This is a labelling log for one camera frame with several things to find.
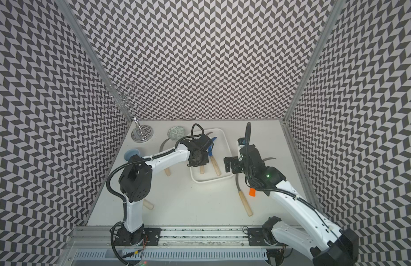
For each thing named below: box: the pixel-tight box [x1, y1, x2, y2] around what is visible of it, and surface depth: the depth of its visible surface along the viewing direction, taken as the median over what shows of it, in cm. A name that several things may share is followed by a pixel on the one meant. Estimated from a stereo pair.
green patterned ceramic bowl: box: [167, 125, 186, 142], surface depth 110 cm
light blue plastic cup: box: [123, 148, 141, 161], surface depth 95 cm
